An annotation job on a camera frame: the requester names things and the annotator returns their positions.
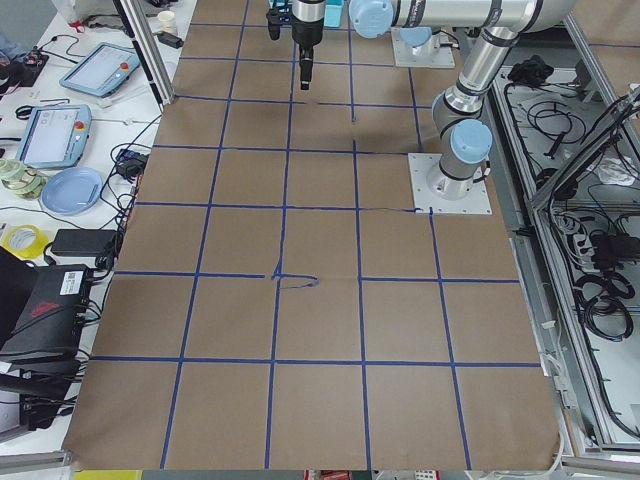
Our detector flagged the black computer box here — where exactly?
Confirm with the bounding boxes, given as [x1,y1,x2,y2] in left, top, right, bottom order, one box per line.
[1,249,90,401]

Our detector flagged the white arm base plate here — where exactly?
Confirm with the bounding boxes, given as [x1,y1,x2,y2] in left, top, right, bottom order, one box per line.
[391,28,455,69]
[408,153,492,215]

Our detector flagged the brown paper table cover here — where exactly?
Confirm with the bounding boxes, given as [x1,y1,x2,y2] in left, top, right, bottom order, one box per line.
[64,1,559,470]

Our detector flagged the green tape rolls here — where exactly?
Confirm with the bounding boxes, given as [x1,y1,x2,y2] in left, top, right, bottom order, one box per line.
[1,159,48,199]

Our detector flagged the aluminium frame post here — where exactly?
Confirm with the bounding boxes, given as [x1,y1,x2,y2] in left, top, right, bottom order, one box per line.
[113,0,175,106]

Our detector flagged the black power adapter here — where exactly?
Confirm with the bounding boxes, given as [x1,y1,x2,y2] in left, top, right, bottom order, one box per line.
[50,229,116,257]

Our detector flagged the yellow tape roll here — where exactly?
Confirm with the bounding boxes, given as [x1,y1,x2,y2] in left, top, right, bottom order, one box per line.
[1,225,49,260]

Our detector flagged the light blue plate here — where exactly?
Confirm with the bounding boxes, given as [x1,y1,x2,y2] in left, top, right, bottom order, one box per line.
[40,167,103,215]

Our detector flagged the white paper cup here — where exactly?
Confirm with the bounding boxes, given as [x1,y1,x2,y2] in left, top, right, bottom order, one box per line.
[156,10,178,35]

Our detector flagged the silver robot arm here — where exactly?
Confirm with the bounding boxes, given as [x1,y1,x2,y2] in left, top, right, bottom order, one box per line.
[272,1,573,208]
[399,27,433,48]

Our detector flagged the blue teach pendant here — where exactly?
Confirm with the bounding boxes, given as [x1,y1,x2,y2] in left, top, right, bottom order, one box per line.
[59,42,140,98]
[16,105,92,169]

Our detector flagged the blue teach pendant far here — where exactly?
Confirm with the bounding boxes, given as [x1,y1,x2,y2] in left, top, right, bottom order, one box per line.
[59,42,140,98]

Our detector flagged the blue teach pendant near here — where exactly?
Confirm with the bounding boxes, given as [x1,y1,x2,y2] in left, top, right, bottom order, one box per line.
[16,105,92,169]

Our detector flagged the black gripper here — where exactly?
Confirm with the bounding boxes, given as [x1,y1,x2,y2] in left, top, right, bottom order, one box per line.
[291,18,321,90]

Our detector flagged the light blue plastic bin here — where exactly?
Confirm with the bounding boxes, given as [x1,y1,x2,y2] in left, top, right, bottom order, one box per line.
[324,0,344,28]

